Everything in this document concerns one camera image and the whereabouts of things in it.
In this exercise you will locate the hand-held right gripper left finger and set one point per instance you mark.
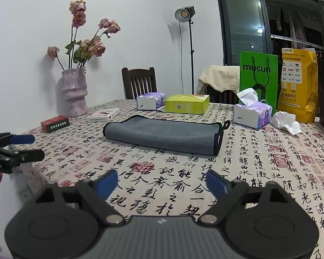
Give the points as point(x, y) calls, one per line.
point(108, 184)

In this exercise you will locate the yellow paper bag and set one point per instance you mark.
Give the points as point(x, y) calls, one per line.
point(299, 86)

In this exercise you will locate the crumpled white tissue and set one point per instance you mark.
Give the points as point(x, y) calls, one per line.
point(286, 121)

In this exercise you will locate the red and green box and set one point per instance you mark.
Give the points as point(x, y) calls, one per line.
point(55, 124)

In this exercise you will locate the yellow-green box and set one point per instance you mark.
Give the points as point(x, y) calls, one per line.
point(186, 104)

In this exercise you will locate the dried pink roses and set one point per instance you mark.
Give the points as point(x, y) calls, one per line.
point(89, 45)

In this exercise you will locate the pink speckled vase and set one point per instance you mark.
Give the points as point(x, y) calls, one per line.
point(74, 94)

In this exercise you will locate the calligraphy printed tablecloth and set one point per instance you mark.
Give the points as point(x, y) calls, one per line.
point(259, 156)

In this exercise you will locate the cream cloth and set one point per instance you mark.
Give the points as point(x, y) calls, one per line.
point(218, 77)

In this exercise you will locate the hanging clothes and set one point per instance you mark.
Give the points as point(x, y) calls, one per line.
point(293, 27)

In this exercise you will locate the white flat box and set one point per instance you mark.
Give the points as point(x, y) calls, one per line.
point(102, 115)

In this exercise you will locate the studio lamp on stand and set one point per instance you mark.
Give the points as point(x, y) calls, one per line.
point(184, 14)

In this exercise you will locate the dark wooden chair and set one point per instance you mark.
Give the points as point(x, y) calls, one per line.
point(139, 82)
point(226, 96)

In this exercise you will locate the grey towel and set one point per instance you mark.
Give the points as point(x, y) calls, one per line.
point(162, 133)

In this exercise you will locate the white wall socket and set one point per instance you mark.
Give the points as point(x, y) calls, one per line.
point(23, 193)

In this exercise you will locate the green paper bag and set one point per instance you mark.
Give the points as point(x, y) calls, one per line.
point(255, 67)

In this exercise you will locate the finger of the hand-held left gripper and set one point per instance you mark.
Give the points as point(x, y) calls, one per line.
point(29, 155)
point(22, 139)

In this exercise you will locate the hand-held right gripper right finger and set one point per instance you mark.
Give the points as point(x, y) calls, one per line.
point(215, 184)

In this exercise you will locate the black framed glass door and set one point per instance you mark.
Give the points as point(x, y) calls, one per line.
point(240, 27)

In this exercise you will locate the purple tissue pack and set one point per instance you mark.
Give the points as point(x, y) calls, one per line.
point(252, 114)
point(149, 101)

